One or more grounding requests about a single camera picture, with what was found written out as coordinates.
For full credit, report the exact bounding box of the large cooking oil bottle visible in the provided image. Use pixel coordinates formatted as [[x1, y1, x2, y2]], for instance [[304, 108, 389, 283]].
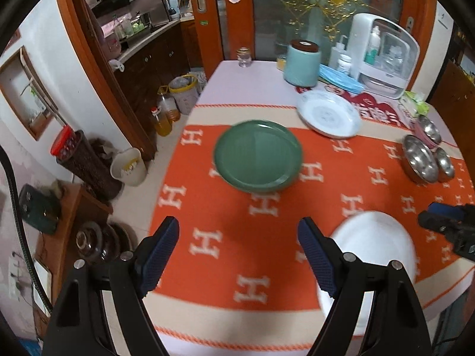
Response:
[[158, 86, 182, 123]]

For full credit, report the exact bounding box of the green and white bottle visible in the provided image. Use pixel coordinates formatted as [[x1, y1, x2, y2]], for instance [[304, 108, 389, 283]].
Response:
[[364, 26, 382, 64]]

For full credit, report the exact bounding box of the medium steel bowl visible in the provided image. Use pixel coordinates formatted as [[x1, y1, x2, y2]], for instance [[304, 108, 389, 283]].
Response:
[[413, 114, 443, 149]]

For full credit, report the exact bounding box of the stack of blue face masks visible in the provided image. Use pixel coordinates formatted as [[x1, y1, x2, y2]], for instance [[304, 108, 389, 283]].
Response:
[[318, 64, 366, 94]]

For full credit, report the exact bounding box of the dark bin with red lid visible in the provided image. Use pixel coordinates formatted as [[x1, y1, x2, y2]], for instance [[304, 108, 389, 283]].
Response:
[[56, 130, 123, 201]]

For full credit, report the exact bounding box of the black cable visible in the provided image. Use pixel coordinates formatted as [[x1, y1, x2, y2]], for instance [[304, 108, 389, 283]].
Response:
[[0, 147, 53, 316]]

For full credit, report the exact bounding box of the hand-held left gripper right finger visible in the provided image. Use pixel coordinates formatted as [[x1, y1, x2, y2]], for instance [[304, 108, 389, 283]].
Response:
[[298, 217, 433, 356]]

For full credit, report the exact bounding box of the small steel bowl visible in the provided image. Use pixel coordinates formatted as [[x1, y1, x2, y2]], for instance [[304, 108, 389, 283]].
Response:
[[433, 147, 456, 182]]

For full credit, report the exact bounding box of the kitchen counter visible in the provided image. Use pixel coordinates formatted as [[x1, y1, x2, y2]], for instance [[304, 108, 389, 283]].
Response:
[[115, 15, 195, 65]]

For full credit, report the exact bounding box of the white patterned plate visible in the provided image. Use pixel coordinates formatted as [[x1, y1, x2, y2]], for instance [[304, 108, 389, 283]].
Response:
[[296, 90, 362, 139]]

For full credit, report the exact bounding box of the wooden side stool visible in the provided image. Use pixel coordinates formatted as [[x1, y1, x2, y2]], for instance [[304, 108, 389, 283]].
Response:
[[33, 182, 114, 327]]

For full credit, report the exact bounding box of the green tissue pack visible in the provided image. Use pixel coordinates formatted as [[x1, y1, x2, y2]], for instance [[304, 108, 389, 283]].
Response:
[[398, 91, 430, 128]]

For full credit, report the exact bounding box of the white squeeze bottle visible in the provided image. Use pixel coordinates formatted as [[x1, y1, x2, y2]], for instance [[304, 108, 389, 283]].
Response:
[[328, 35, 349, 69]]

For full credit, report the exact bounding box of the white plastic bucket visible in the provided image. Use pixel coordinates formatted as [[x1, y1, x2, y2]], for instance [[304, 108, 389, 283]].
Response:
[[110, 147, 148, 187]]

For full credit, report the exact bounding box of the green plate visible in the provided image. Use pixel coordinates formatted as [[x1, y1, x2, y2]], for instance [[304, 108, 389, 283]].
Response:
[[213, 119, 303, 193]]

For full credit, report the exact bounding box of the trash bin with yellow bag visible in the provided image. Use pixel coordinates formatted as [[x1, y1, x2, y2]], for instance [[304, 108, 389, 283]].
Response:
[[169, 75, 199, 115]]

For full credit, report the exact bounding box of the red lidded container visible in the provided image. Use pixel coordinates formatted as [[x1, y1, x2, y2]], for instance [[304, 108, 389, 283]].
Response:
[[50, 125, 75, 156]]

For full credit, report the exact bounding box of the teal canister with brown lid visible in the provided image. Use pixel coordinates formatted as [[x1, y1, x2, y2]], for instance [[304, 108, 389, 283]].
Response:
[[283, 39, 322, 88]]

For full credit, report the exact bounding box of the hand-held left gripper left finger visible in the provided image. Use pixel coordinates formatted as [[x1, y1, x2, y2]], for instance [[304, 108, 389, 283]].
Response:
[[42, 216, 181, 356]]

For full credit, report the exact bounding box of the orange printed tablecloth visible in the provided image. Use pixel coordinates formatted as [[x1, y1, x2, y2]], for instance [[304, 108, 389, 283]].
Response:
[[143, 60, 475, 356]]

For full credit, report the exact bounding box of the white pill bottle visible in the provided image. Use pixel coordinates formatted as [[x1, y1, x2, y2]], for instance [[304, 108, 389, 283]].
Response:
[[336, 54, 353, 77]]

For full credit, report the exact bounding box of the plain white plate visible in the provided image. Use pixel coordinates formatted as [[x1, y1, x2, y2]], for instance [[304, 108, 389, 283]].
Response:
[[317, 211, 416, 338]]

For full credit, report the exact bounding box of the white countertop sterilizer appliance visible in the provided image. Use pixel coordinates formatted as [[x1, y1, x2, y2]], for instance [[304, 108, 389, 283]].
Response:
[[349, 13, 421, 99]]

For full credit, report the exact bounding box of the small cooking oil bottle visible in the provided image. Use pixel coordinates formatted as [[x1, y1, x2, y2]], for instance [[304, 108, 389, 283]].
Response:
[[150, 107, 173, 136]]

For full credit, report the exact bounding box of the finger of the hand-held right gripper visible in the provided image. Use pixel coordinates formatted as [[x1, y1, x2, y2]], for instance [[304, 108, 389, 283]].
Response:
[[417, 202, 475, 234]]

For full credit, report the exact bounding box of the red printed mat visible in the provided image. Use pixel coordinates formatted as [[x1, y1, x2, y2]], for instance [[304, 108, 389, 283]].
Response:
[[295, 83, 412, 128]]

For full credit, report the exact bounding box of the large steel bowl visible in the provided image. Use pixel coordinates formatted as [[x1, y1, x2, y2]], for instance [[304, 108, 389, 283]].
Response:
[[402, 134, 440, 184]]

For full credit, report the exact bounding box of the wooden framed wall niche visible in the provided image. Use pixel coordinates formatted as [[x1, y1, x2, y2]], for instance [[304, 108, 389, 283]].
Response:
[[0, 45, 59, 141]]

